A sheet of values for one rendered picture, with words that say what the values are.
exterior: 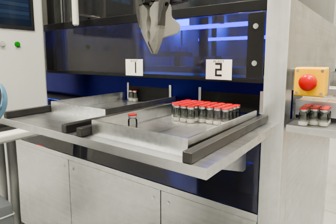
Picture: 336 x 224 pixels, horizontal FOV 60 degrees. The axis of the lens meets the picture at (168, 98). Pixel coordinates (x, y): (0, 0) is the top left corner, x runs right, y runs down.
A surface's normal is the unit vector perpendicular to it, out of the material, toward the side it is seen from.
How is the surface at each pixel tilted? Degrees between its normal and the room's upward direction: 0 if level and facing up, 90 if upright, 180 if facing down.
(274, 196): 90
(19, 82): 90
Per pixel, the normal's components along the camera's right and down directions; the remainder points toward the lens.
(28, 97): 0.82, 0.07
